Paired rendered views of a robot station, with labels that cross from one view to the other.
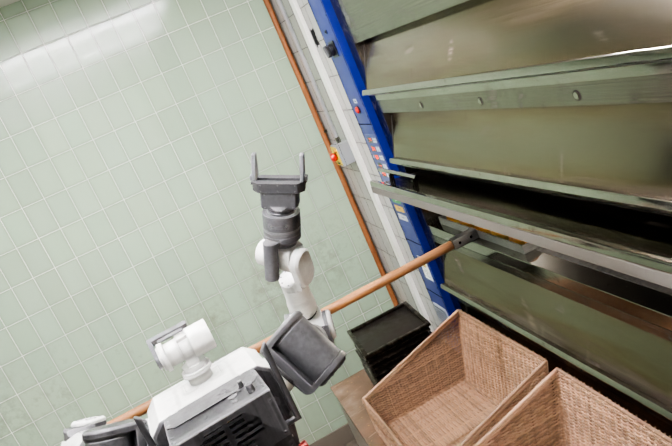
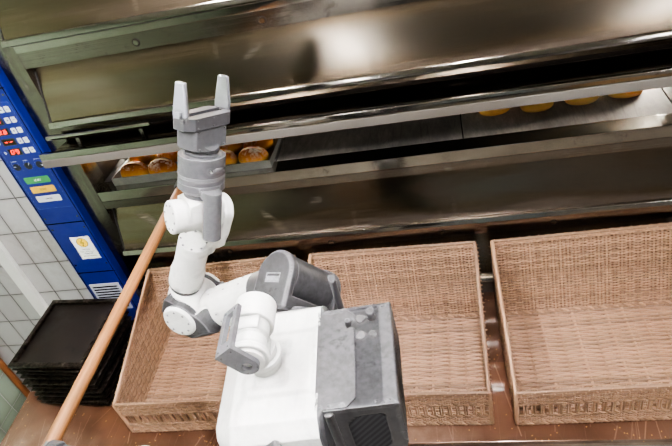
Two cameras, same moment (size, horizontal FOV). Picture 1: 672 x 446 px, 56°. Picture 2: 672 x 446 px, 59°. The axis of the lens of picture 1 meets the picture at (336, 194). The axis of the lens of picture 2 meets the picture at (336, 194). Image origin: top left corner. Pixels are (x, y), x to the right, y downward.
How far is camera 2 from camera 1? 1.22 m
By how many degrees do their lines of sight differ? 61
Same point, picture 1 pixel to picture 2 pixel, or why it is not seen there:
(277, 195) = (212, 130)
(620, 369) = (390, 216)
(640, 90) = not seen: outside the picture
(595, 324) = (359, 194)
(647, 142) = (465, 22)
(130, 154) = not seen: outside the picture
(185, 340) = (261, 320)
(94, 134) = not seen: outside the picture
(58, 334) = not seen: outside the picture
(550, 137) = (355, 39)
